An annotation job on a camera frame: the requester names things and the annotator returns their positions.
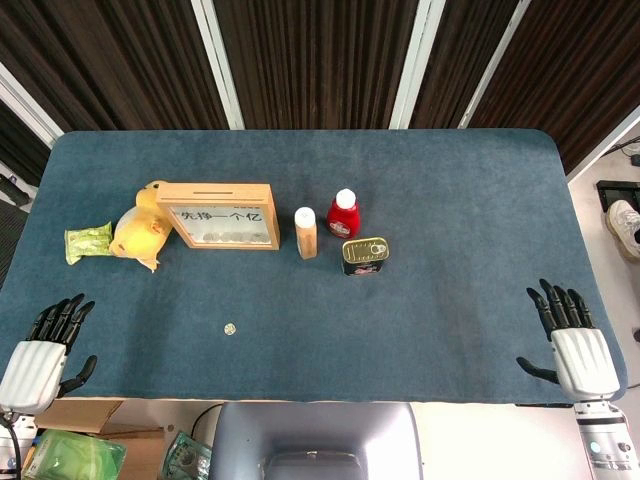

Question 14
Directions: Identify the blue table mat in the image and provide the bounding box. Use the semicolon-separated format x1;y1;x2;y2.
0;128;630;405

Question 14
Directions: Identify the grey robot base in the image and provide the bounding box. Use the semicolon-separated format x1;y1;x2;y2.
209;401;425;480

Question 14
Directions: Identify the yellow duck plush toy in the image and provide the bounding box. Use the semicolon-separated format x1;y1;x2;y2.
108;180;172;274

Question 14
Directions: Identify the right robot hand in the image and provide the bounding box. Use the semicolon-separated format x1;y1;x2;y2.
516;278;622;402

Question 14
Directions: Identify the cardboard box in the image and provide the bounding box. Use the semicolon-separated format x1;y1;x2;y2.
19;398;169;480

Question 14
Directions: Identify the orange bottle with white cap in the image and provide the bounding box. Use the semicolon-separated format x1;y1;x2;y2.
294;207;319;261

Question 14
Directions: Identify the green patterned packet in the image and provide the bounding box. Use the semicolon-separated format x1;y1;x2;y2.
160;431;214;480

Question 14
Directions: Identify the red ketchup bottle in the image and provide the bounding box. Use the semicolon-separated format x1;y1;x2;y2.
326;189;363;240

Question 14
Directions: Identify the black and gold tin can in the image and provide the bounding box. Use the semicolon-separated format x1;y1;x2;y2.
341;236;390;279

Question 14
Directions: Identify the black floor equipment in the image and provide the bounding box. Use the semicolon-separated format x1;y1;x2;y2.
594;180;640;211

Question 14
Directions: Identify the green snack packet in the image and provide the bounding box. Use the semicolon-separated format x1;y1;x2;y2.
64;221;115;266

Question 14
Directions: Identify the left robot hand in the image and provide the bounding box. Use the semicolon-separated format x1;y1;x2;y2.
0;293;99;416

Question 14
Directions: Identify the green plastic bag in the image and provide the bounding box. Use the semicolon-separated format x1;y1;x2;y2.
23;428;128;480

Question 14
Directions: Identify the white sneaker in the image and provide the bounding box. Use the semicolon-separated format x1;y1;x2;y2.
604;199;640;260

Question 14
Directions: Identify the wooden coin box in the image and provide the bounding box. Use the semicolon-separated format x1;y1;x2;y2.
155;183;282;251

